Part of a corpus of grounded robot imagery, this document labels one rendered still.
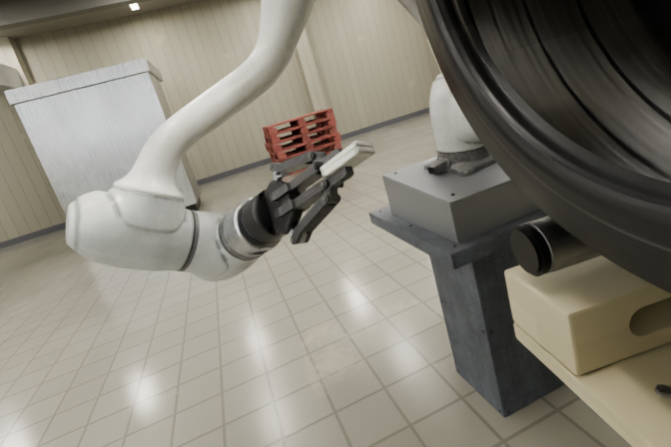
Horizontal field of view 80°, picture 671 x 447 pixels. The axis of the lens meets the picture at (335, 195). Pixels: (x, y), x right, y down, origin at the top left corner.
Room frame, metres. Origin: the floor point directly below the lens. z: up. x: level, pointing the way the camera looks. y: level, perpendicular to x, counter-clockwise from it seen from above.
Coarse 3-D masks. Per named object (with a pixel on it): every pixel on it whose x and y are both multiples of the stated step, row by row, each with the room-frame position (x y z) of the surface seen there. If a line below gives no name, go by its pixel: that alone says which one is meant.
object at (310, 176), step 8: (312, 168) 0.51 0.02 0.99; (304, 176) 0.52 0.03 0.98; (312, 176) 0.52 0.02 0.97; (320, 176) 0.52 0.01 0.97; (288, 184) 0.54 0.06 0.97; (296, 184) 0.53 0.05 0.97; (304, 184) 0.53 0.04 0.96; (312, 184) 0.54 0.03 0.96; (280, 192) 0.55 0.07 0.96; (288, 192) 0.54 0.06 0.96; (296, 192) 0.55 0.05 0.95; (304, 192) 0.56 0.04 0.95; (272, 200) 0.56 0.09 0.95
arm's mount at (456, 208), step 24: (408, 168) 1.24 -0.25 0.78; (408, 192) 1.08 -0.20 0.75; (432, 192) 0.98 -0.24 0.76; (456, 192) 0.94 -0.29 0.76; (480, 192) 0.91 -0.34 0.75; (504, 192) 0.92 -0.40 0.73; (408, 216) 1.12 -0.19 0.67; (432, 216) 0.98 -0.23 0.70; (456, 216) 0.89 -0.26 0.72; (480, 216) 0.90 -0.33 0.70; (504, 216) 0.92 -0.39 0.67; (456, 240) 0.89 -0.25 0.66
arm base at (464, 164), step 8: (464, 152) 1.07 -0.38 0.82; (472, 152) 1.06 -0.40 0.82; (480, 152) 1.07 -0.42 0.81; (440, 160) 1.11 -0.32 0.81; (448, 160) 1.09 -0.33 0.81; (456, 160) 1.08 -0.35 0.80; (464, 160) 1.07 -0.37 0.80; (472, 160) 1.06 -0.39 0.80; (480, 160) 1.06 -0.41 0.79; (488, 160) 1.07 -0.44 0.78; (424, 168) 1.18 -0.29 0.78; (432, 168) 1.11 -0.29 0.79; (440, 168) 1.09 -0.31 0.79; (448, 168) 1.09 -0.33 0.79; (456, 168) 1.07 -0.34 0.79; (464, 168) 1.05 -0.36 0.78; (472, 168) 1.04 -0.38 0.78; (480, 168) 1.06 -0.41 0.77; (464, 176) 1.03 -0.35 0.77
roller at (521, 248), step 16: (528, 224) 0.31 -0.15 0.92; (544, 224) 0.30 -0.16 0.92; (512, 240) 0.32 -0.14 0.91; (528, 240) 0.29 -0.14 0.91; (544, 240) 0.29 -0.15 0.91; (560, 240) 0.29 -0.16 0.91; (576, 240) 0.28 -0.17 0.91; (528, 256) 0.30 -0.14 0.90; (544, 256) 0.28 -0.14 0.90; (560, 256) 0.28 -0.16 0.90; (576, 256) 0.28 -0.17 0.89; (592, 256) 0.29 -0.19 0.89; (528, 272) 0.30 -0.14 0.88; (544, 272) 0.29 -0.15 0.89
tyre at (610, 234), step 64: (448, 0) 0.35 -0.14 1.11; (512, 0) 0.43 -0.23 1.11; (576, 0) 0.43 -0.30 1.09; (640, 0) 0.43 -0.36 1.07; (448, 64) 0.35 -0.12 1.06; (512, 64) 0.40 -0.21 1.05; (576, 64) 0.40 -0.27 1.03; (640, 64) 0.39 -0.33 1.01; (512, 128) 0.27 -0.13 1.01; (576, 128) 0.35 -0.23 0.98; (640, 128) 0.34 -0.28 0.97; (576, 192) 0.21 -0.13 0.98; (640, 192) 0.18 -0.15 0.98; (640, 256) 0.18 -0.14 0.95
